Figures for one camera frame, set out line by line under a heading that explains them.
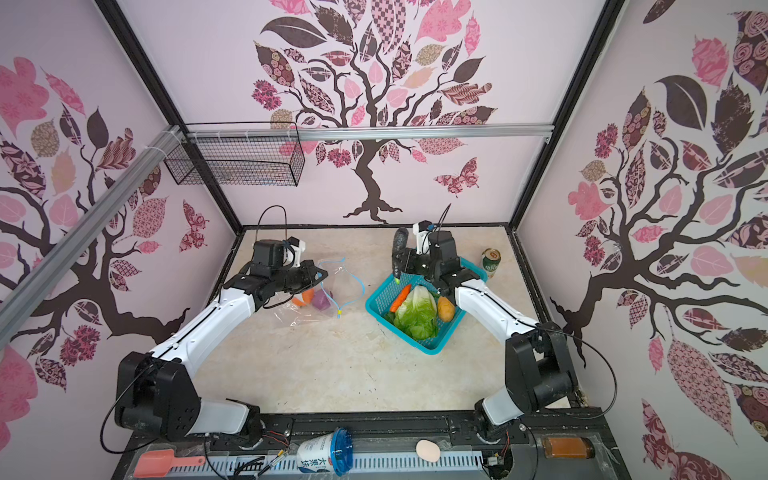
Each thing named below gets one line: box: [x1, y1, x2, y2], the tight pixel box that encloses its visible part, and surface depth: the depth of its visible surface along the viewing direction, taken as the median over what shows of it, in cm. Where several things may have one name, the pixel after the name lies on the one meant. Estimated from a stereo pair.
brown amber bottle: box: [542, 436, 595, 459], surface depth 70 cm
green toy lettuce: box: [393, 285, 440, 340], surface depth 89 cm
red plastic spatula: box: [134, 448, 206, 478], surface depth 70 cm
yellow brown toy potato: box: [438, 296, 455, 323], surface depth 92 cm
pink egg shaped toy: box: [416, 439, 441, 463], surface depth 71 cm
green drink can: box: [481, 247, 501, 278], surface depth 100 cm
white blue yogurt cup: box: [296, 427, 353, 477], surface depth 66 cm
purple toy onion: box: [312, 289, 331, 310], surface depth 94 cm
